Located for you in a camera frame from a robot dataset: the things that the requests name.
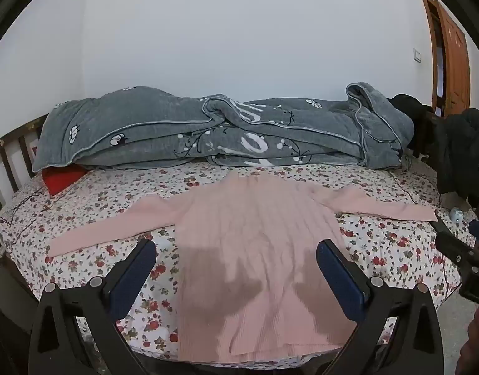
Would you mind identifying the black jacket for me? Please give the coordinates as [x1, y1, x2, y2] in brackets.
[435, 107, 479, 208]

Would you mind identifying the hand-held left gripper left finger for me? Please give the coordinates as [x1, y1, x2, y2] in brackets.
[29, 239, 158, 375]

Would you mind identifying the black garment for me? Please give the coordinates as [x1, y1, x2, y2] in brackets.
[390, 94, 434, 128]

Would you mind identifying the pink knit sweater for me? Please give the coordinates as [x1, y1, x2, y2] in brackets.
[48, 172, 438, 363]

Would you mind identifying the wooden door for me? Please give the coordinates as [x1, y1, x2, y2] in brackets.
[419, 0, 471, 118]

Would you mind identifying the floral bed sheet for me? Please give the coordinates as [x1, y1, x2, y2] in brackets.
[0, 162, 478, 360]

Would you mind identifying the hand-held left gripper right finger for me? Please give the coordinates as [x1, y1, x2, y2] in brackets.
[316, 239, 446, 375]

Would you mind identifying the grey floral blanket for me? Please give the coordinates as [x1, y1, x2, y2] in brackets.
[32, 82, 415, 173]

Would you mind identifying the wooden headboard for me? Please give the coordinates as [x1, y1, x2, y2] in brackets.
[0, 113, 49, 219]

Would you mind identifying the red pillow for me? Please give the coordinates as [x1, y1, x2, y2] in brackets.
[42, 166, 86, 197]

